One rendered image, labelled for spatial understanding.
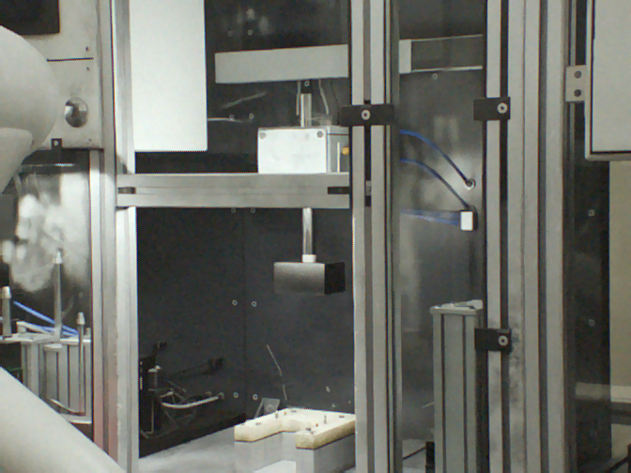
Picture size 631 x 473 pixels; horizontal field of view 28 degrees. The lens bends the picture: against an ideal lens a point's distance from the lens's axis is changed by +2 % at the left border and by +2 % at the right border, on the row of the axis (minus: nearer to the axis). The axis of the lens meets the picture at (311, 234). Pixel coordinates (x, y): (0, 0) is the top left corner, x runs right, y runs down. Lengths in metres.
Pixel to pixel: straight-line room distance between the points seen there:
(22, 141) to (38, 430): 0.36
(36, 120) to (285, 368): 1.01
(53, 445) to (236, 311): 1.26
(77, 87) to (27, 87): 0.58
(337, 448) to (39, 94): 0.79
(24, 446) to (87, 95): 0.90
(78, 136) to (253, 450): 0.50
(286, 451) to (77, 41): 0.65
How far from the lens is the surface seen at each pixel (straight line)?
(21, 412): 0.94
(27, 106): 1.19
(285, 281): 1.80
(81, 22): 1.77
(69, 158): 1.75
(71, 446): 0.92
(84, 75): 1.76
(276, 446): 1.84
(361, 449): 1.57
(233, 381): 2.18
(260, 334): 2.13
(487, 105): 1.46
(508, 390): 1.48
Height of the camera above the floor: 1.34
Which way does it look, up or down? 3 degrees down
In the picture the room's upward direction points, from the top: 1 degrees counter-clockwise
